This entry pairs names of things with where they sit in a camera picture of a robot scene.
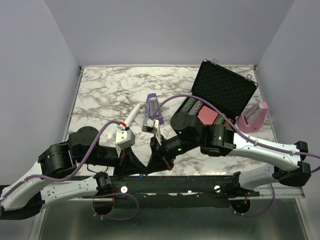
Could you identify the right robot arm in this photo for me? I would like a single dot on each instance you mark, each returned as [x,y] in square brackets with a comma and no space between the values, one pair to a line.
[284,164]

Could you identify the purple green chip stack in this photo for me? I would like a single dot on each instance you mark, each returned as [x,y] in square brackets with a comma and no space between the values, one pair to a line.
[188,105]

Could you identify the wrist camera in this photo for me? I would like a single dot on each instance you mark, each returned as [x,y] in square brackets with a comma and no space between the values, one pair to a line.
[152,126]
[124,138]

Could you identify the white microphone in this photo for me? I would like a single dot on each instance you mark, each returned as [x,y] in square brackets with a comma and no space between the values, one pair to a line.
[132,115]

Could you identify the pink metronome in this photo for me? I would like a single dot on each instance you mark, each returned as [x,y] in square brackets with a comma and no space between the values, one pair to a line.
[252,120]

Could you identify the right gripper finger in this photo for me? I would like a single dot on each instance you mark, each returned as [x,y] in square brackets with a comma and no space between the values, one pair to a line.
[167,165]
[155,160]

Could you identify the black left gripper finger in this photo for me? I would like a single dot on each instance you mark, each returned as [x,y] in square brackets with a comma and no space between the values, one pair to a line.
[133,164]
[120,169]

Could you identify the orange brown chip stack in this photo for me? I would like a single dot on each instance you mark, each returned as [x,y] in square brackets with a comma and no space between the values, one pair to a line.
[229,122]

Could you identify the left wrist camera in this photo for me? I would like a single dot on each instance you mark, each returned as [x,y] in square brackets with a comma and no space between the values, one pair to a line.
[124,138]

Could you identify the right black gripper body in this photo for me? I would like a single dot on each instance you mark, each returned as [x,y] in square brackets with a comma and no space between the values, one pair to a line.
[171,147]

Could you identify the black poker chip case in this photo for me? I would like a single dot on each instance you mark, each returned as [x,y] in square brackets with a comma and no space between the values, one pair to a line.
[228,91]

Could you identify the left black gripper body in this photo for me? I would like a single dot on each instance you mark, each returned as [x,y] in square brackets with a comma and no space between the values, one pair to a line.
[106,156]

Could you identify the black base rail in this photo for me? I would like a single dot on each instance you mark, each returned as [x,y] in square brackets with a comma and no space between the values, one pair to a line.
[160,192]

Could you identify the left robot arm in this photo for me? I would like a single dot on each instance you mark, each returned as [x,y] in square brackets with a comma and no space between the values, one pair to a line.
[46,183]

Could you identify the pink playing card deck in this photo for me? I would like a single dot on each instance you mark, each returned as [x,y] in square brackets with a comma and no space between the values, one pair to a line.
[207,115]

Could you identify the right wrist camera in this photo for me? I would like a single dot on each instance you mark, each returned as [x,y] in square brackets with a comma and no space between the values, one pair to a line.
[152,126]

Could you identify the purple metronome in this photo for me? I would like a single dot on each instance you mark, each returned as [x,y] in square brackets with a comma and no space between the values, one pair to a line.
[151,105]

